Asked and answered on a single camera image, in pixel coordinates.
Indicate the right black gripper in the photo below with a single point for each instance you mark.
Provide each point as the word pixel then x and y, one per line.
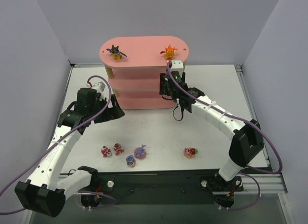
pixel 166 84

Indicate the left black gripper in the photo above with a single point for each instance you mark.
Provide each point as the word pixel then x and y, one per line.
pixel 111 111

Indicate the orange spiky creature toy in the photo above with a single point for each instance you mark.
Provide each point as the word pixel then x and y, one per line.
pixel 169 52

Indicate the black bat creature toy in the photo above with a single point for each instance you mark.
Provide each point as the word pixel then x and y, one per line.
pixel 115 52

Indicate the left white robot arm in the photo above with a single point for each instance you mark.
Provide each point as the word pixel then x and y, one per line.
pixel 43 192

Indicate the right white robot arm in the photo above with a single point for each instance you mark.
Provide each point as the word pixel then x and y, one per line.
pixel 246 141

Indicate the pink three-tier shelf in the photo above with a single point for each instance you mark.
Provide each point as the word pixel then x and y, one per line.
pixel 135 79

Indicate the strawberry cake bear toy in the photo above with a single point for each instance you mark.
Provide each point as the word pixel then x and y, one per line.
pixel 118 149

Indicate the red white cake toy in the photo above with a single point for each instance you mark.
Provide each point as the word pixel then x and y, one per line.
pixel 106 152

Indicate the purple bunny donut toy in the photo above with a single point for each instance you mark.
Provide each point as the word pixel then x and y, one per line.
pixel 140 152

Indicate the small purple bunny toy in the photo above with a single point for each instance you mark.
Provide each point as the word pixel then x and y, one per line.
pixel 130 161

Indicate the pink bear strawberry donut toy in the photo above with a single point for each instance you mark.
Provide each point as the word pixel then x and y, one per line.
pixel 190 152

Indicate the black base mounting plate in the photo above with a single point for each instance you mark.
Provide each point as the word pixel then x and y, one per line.
pixel 183 187

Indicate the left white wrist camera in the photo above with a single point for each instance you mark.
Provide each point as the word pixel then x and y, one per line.
pixel 98 87

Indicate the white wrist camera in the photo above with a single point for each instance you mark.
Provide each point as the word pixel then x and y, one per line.
pixel 175 65
pixel 98 87

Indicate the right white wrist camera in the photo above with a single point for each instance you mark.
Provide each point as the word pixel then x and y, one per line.
pixel 175 65

